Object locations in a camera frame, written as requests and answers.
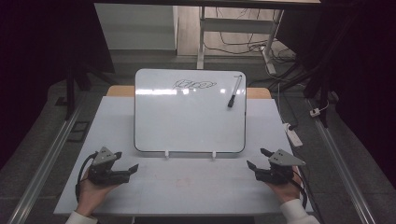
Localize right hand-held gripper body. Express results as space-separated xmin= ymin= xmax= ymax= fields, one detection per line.
xmin=255 ymin=148 xmax=306 ymax=187

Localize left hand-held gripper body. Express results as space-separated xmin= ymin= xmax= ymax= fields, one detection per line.
xmin=87 ymin=147 xmax=131 ymax=187

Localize black and white marker pen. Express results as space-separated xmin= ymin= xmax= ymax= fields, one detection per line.
xmin=227 ymin=74 xmax=244 ymax=109

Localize person's right hand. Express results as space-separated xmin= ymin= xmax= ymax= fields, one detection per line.
xmin=265 ymin=166 xmax=304 ymax=205

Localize person's left hand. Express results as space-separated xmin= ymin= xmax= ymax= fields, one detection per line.
xmin=76 ymin=176 xmax=120 ymax=217

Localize wooden table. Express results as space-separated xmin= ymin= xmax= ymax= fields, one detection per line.
xmin=106 ymin=85 xmax=273 ymax=100

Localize white whiteboard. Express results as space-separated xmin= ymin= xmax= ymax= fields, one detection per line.
xmin=133 ymin=68 xmax=248 ymax=154

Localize black stand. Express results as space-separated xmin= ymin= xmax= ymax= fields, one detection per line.
xmin=63 ymin=60 xmax=117 ymax=121
xmin=268 ymin=8 xmax=361 ymax=129

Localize white panel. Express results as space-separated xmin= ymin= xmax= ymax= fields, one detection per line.
xmin=94 ymin=3 xmax=179 ymax=51

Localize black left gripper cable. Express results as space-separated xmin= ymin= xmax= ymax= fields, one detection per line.
xmin=75 ymin=151 xmax=99 ymax=203

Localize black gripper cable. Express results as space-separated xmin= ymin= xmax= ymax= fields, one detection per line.
xmin=75 ymin=151 xmax=99 ymax=203
xmin=290 ymin=167 xmax=310 ymax=210

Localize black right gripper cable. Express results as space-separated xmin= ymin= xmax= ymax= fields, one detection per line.
xmin=290 ymin=167 xmax=310 ymax=210

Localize black floor frame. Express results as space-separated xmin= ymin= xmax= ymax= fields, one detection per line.
xmin=66 ymin=120 xmax=92 ymax=144

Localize aluminium rail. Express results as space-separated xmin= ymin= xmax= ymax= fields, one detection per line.
xmin=305 ymin=98 xmax=378 ymax=224
xmin=7 ymin=92 xmax=88 ymax=224

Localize black floor cables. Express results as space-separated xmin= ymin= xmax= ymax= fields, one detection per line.
xmin=203 ymin=7 xmax=297 ymax=64

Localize white desk frame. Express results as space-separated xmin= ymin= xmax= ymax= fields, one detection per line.
xmin=196 ymin=6 xmax=285 ymax=76

